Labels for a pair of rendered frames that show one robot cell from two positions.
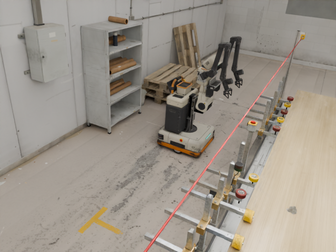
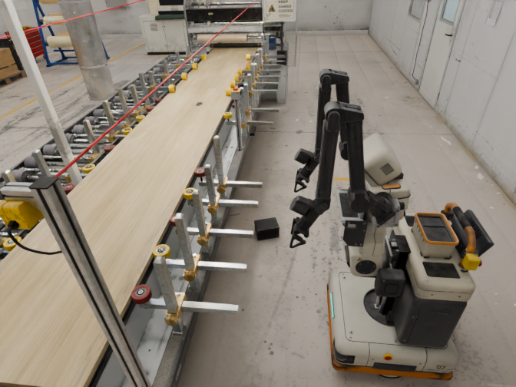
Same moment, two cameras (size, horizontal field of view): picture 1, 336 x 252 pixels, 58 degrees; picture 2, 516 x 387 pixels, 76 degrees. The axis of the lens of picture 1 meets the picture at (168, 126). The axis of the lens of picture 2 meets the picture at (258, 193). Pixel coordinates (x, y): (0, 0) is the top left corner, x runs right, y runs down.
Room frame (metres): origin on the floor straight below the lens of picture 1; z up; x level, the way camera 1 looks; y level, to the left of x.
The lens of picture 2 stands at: (4.83, -1.41, 2.04)
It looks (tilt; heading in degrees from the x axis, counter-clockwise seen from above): 35 degrees down; 162
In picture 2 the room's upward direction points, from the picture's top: 2 degrees counter-clockwise
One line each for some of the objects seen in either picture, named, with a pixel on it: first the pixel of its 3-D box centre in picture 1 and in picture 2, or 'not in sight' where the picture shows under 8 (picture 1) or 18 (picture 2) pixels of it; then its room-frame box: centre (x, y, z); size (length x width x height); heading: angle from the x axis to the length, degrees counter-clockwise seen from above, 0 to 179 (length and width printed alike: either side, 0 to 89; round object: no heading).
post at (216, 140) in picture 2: (264, 119); (219, 170); (2.99, -1.05, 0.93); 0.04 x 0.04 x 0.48; 64
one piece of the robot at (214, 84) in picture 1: (212, 86); (354, 212); (3.75, -0.55, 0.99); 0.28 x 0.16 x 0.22; 154
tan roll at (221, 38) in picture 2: not in sight; (235, 38); (-0.72, 0.15, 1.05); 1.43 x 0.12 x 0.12; 64
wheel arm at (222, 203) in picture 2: (262, 120); (223, 203); (3.20, -1.10, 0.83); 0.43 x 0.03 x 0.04; 64
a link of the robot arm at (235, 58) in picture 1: (236, 54); (326, 161); (3.86, -0.80, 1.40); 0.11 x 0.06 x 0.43; 154
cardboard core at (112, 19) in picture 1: (118, 20); not in sight; (4.60, 0.84, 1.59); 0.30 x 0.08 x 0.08; 64
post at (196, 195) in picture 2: (272, 108); (202, 227); (3.44, -1.27, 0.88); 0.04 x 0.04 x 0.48; 64
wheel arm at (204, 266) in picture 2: (270, 106); (203, 266); (3.65, -1.32, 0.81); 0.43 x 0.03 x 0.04; 64
